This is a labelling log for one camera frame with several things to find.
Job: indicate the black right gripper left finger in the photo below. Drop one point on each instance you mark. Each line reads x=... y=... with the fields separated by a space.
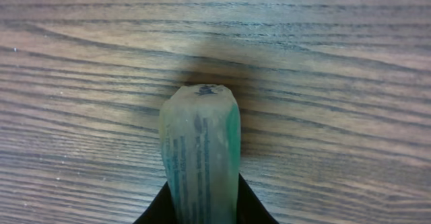
x=160 y=211

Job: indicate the teal Kleenex tissue pack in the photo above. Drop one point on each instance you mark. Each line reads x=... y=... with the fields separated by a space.
x=199 y=129

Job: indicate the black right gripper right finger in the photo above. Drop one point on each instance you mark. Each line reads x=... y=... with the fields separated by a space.
x=250 y=209

